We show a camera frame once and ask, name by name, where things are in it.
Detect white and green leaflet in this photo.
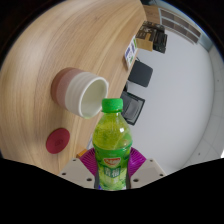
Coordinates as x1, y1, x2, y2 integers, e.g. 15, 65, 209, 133
123, 35, 140, 70

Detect white and brown ceramic cup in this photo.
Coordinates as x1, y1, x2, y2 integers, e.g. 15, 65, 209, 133
50, 66, 110, 120

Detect dark cardboard boxes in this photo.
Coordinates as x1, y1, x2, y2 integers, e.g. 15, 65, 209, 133
134, 20, 169, 55

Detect grey mesh office chair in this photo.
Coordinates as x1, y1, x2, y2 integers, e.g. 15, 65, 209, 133
119, 89, 147, 127

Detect green drink bottle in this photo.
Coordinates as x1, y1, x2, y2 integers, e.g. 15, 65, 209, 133
91, 97, 134, 192

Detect flat round red coaster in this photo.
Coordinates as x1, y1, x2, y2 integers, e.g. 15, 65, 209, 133
45, 127, 72, 155

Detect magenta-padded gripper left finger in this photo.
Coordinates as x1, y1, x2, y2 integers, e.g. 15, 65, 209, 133
57, 147, 99, 190

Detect black office chair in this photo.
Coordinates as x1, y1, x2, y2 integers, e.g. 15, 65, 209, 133
127, 58, 155, 89

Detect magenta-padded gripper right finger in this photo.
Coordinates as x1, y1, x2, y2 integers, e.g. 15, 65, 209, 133
127, 147, 167, 190

